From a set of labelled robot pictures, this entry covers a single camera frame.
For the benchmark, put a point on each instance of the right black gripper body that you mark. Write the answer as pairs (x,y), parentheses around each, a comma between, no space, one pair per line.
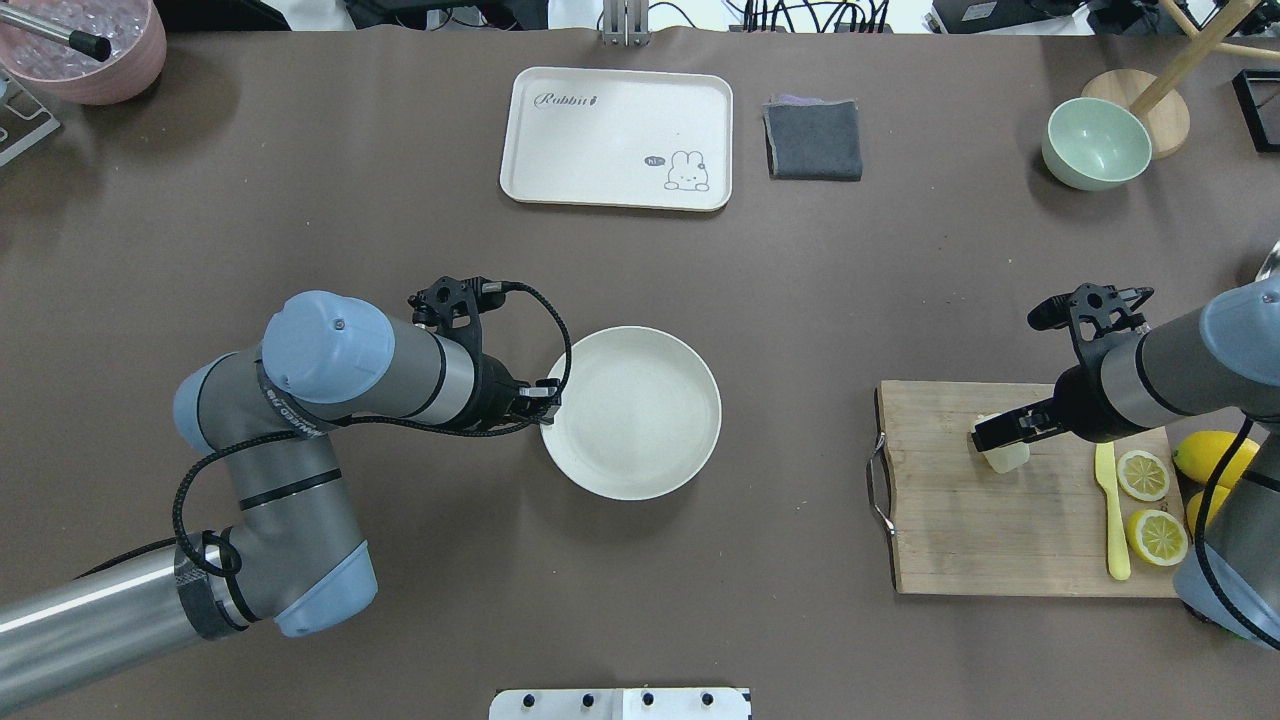
(1076,404)

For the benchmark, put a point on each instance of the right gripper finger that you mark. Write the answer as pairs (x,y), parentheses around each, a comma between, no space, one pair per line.
(1023,425)

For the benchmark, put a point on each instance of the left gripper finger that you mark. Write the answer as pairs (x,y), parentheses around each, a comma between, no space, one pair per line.
(544,388)
(537,409)

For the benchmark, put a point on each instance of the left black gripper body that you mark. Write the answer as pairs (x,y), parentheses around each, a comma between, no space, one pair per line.
(492,393)

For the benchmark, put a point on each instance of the white steamed bun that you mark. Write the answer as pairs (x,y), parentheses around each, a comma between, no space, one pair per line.
(1003,459)

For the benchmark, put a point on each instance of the beige round plate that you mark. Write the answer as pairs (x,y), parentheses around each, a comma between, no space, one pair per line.
(640,416)

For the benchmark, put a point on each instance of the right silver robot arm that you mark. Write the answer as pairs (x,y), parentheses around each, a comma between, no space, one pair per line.
(1129,378)

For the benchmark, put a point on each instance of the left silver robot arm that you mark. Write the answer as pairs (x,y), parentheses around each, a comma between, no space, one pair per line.
(262,525)

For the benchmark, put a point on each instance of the lemon half near bun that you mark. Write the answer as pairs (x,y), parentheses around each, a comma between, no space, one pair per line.
(1144,476)

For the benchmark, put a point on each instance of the beige rabbit tray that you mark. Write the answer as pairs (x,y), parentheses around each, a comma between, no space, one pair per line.
(619,139)

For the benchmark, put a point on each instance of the black tray with glasses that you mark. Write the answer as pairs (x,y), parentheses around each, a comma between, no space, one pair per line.
(1257,93)

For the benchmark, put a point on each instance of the wooden cutting board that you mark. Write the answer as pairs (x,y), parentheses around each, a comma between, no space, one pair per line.
(956,526)

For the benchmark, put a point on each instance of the whole lemon far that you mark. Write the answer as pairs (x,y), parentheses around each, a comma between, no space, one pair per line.
(1200,453)

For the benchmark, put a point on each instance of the whole lemon near lime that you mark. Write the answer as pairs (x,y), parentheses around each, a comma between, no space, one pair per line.
(1216,498)

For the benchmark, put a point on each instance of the lemon half near edge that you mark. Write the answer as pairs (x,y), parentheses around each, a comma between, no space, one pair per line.
(1157,537)

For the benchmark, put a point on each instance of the yellow plastic knife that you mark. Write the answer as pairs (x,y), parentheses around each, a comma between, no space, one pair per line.
(1117,559)

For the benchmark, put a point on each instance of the metal scoop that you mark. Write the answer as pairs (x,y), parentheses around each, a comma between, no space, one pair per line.
(1270,264)

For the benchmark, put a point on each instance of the mint green bowl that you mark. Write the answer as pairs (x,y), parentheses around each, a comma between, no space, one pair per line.
(1092,144)

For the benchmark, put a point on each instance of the wooden cup tree stand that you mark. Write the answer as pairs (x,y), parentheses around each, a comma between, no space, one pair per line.
(1155,100)

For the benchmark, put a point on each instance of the grey folded cloth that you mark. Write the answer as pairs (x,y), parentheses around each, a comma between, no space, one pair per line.
(813,139)

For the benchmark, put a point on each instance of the pink bowl with ice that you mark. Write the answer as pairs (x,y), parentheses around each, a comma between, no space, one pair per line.
(134,29)

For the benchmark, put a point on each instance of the white cup rack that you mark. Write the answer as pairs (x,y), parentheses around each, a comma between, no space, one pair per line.
(25,121)

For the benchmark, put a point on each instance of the black gripper camera mount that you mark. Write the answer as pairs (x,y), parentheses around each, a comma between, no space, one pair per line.
(452,306)

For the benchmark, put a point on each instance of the aluminium frame post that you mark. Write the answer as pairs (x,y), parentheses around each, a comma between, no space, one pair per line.
(625,23)

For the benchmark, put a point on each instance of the metal tongs handle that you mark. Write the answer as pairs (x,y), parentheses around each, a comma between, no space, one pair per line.
(94,46)

